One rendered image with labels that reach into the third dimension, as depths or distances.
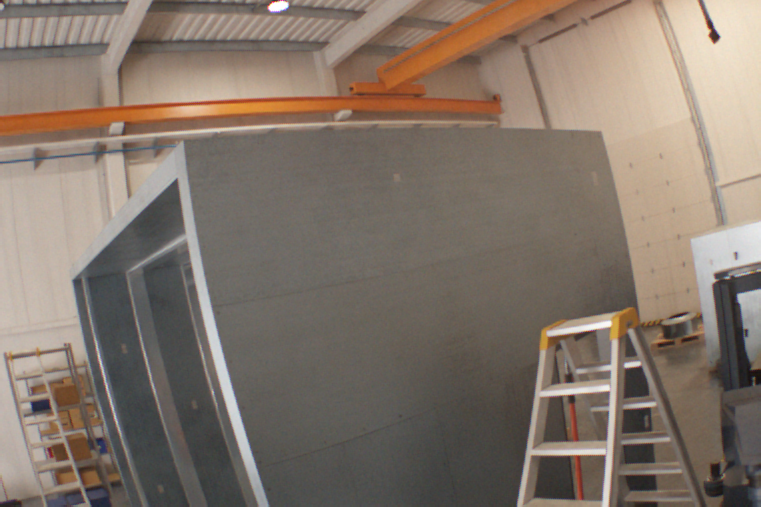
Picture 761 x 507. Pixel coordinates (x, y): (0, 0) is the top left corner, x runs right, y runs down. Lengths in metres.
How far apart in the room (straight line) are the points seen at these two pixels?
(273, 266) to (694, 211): 11.99
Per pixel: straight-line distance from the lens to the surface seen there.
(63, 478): 10.04
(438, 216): 2.51
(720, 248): 8.76
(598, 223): 3.48
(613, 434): 2.05
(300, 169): 2.18
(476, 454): 2.61
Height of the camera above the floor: 2.64
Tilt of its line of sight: 6 degrees up
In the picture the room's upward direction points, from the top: 12 degrees counter-clockwise
